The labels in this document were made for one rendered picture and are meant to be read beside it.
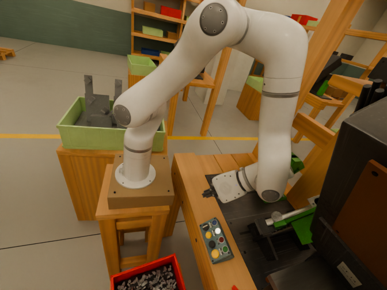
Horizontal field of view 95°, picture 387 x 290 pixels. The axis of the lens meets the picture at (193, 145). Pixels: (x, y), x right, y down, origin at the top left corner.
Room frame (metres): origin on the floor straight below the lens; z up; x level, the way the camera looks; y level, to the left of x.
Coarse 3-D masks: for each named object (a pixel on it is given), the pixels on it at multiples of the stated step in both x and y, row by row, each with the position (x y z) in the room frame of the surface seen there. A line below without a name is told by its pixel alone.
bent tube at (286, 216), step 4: (316, 196) 0.45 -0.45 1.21; (308, 200) 0.45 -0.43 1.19; (312, 200) 0.44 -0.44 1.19; (316, 200) 0.48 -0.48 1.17; (312, 204) 0.48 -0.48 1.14; (316, 204) 0.50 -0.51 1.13; (300, 208) 0.51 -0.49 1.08; (304, 208) 0.50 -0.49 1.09; (308, 208) 0.49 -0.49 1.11; (288, 212) 0.50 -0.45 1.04; (292, 212) 0.50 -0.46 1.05; (296, 212) 0.49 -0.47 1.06; (300, 212) 0.49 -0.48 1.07; (284, 216) 0.48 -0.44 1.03; (288, 216) 0.48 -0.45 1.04; (292, 216) 0.48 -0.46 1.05; (268, 220) 0.47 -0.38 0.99; (268, 224) 0.46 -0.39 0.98; (272, 224) 0.46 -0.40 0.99
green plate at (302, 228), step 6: (312, 210) 0.37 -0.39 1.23; (294, 216) 0.39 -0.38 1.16; (300, 216) 0.38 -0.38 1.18; (306, 216) 0.38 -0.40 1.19; (312, 216) 0.37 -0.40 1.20; (288, 222) 0.39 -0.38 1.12; (294, 222) 0.39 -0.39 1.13; (300, 222) 0.38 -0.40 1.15; (306, 222) 0.37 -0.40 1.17; (294, 228) 0.38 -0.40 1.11; (300, 228) 0.37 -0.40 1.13; (306, 228) 0.36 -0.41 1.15; (300, 234) 0.36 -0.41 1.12; (306, 234) 0.35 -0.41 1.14; (312, 234) 0.34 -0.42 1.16; (300, 240) 0.35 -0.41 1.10; (306, 240) 0.34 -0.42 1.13
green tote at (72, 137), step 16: (80, 112) 1.11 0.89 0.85; (64, 128) 0.78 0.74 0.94; (80, 128) 0.80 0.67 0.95; (96, 128) 0.83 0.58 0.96; (112, 128) 0.87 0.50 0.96; (160, 128) 1.17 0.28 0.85; (64, 144) 0.77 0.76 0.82; (80, 144) 0.80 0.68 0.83; (96, 144) 0.83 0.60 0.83; (112, 144) 0.87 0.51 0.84; (160, 144) 0.97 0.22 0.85
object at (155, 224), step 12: (144, 216) 0.50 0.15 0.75; (156, 216) 0.49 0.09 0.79; (108, 228) 0.41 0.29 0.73; (120, 228) 0.44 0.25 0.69; (132, 228) 0.68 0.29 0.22; (144, 228) 0.71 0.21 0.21; (156, 228) 0.49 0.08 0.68; (108, 240) 0.40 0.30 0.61; (120, 240) 0.63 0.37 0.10; (156, 240) 0.49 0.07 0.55; (108, 252) 0.40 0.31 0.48; (156, 252) 0.50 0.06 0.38; (108, 264) 0.40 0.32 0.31; (120, 264) 0.44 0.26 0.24; (132, 264) 0.46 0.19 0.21
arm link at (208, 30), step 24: (216, 0) 0.46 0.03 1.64; (192, 24) 0.46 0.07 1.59; (216, 24) 0.44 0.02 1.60; (240, 24) 0.48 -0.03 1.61; (192, 48) 0.48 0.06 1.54; (216, 48) 0.46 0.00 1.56; (168, 72) 0.53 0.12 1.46; (192, 72) 0.52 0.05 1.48; (120, 96) 0.52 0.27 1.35; (144, 96) 0.52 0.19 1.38; (168, 96) 0.54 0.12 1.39; (120, 120) 0.49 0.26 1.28; (144, 120) 0.51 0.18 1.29
